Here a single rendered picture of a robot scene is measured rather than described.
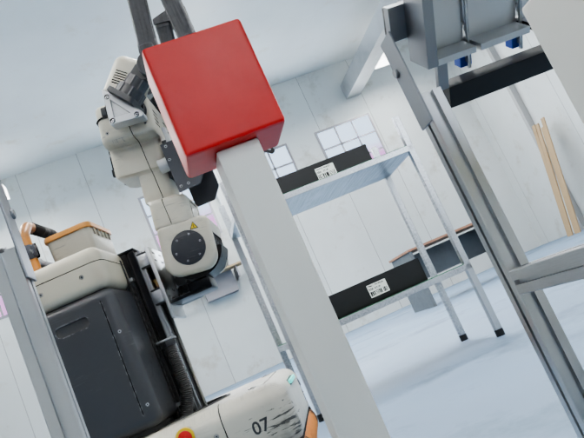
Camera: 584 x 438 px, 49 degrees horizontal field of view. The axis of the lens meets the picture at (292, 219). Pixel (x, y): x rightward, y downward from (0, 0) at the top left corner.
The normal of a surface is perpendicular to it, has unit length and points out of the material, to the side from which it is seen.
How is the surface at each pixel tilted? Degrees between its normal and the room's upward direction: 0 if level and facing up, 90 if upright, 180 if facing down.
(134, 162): 90
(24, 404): 90
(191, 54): 90
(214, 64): 90
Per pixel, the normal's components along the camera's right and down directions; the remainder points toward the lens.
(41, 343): 0.12, -0.23
